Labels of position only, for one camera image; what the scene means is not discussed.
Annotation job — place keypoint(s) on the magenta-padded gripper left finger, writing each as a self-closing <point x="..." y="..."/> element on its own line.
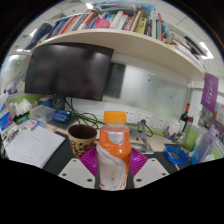
<point x="78" y="171"/>

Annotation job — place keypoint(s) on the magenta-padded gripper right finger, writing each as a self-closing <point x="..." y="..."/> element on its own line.
<point x="150" y="171"/>

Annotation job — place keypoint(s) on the orange-capped drink bottle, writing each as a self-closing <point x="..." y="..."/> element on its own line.
<point x="113" y="150"/>

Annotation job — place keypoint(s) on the black desk mat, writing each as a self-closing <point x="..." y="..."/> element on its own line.
<point x="61" y="156"/>

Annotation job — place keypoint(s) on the patterned brown mug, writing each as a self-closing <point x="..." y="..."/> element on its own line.
<point x="81" y="143"/>

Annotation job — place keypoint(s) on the grey metal laptop stand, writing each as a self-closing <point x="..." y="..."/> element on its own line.
<point x="141" y="140"/>

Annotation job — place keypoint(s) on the white jar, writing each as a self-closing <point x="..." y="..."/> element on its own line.
<point x="174" y="127"/>

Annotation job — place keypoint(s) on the white paper notebook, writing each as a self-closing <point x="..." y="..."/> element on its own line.
<point x="33" y="146"/>

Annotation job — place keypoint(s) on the green translucent cup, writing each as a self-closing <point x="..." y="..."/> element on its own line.
<point x="190" y="135"/>

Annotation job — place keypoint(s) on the blue electronic device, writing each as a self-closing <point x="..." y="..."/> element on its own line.
<point x="60" y="116"/>

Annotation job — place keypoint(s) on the dark wine bottle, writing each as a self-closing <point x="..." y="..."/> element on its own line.
<point x="184" y="115"/>

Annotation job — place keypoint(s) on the clear plastic box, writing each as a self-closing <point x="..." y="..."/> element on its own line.
<point x="41" y="113"/>

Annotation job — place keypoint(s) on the white tissue pack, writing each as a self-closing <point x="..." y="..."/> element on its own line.
<point x="20" y="107"/>

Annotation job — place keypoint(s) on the purple hanging pennant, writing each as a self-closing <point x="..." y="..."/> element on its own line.
<point x="210" y="91"/>

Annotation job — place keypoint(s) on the black computer monitor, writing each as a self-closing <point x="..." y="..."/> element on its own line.
<point x="70" y="70"/>

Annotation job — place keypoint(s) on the white wall outlet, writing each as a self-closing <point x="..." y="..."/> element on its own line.
<point x="145" y="119"/>
<point x="160" y="122"/>
<point x="130" y="116"/>

